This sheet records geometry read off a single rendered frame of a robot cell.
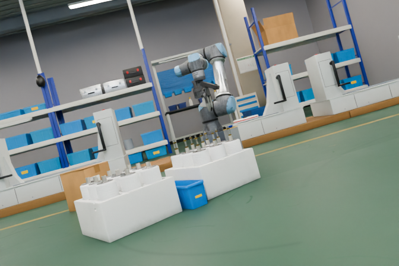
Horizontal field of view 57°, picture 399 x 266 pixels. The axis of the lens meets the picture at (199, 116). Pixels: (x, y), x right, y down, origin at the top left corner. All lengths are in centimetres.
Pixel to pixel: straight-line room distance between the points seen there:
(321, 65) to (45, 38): 817
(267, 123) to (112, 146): 172
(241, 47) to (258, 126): 459
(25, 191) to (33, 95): 684
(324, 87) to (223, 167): 271
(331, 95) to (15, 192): 360
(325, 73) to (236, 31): 437
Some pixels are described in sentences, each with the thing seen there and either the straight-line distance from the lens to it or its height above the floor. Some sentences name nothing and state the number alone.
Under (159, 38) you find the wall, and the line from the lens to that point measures 1070.
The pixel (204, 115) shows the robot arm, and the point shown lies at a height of 44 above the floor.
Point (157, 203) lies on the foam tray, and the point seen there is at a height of 8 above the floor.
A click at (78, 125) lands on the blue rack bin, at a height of 90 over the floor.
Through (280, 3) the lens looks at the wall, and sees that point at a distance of 1162.
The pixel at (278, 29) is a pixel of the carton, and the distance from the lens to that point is 735.
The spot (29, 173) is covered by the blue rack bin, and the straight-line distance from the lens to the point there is 705.
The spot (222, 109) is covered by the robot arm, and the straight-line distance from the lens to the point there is 255.
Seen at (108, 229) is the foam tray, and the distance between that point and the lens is 173.
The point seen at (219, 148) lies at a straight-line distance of 207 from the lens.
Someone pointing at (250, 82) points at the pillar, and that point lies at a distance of 848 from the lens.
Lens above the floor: 41
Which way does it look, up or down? 1 degrees up
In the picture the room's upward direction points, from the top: 15 degrees counter-clockwise
